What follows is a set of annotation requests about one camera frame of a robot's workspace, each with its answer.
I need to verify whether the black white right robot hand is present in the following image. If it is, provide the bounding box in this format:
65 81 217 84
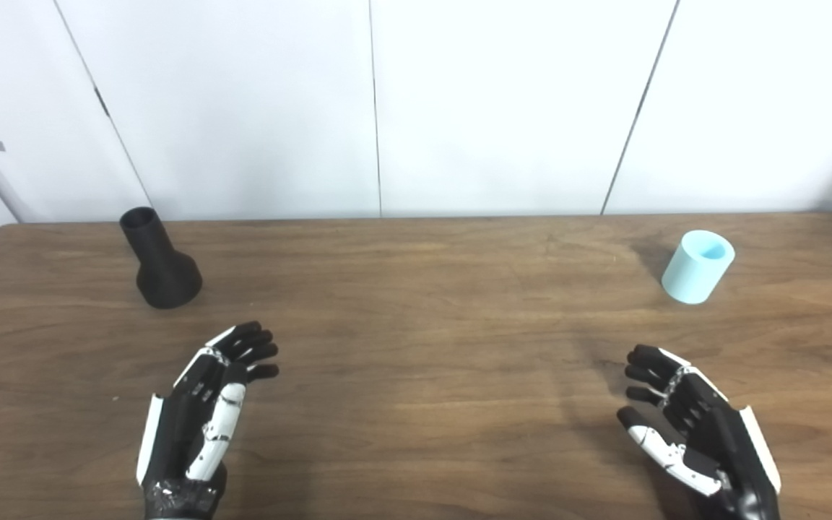
617 344 782 520

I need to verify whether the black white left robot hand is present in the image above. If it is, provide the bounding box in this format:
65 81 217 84
136 321 280 520

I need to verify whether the black funnel-shaped nozzle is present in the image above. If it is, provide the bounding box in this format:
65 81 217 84
119 207 204 310

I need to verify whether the light-blue short hose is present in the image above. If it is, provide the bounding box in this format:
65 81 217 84
661 230 737 305

